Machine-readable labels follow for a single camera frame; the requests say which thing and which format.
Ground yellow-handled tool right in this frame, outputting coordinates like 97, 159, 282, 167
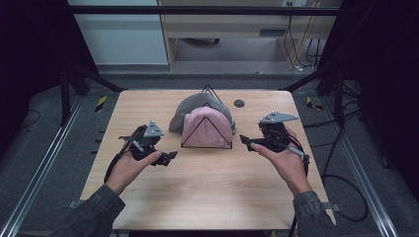
305, 96, 324, 112

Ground hanging cables under desk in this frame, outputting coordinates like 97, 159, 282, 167
284, 2, 322, 72

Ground aluminium floor rail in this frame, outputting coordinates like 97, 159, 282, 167
320, 97, 399, 237
0, 95, 85, 237

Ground black wire triangle rack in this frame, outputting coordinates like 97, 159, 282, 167
180, 84, 233, 150

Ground person's right hand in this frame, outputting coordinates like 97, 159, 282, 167
250, 126, 314, 198

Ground black horizontal frame bar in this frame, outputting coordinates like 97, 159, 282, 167
68, 5, 342, 17

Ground black frame strut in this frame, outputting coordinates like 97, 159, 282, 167
59, 62, 126, 126
280, 65, 345, 127

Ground yellow-handled tool left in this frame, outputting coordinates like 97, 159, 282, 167
95, 95, 109, 113

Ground yellow-handled tool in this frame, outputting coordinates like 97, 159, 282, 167
305, 96, 324, 112
95, 95, 109, 113

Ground person's left hand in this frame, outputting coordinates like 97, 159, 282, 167
104, 149, 163, 196

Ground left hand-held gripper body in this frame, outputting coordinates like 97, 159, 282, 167
118, 119, 165, 162

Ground pink knit beanie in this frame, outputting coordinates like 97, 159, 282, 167
180, 106, 233, 149

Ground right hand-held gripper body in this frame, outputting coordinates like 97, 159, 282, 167
258, 111, 299, 153

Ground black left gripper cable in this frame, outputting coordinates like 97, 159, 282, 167
103, 127, 141, 184

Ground dark curtain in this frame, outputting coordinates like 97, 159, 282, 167
0, 0, 100, 156
317, 0, 419, 192

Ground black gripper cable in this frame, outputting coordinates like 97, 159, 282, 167
285, 133, 311, 237
103, 127, 141, 184

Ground grey cap with ear flaps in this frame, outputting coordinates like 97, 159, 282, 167
168, 92, 237, 135

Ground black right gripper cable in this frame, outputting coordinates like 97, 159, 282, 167
285, 133, 311, 237

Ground black looped floor cable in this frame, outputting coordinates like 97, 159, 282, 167
320, 124, 370, 222

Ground white cabinet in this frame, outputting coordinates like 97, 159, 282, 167
67, 0, 169, 66

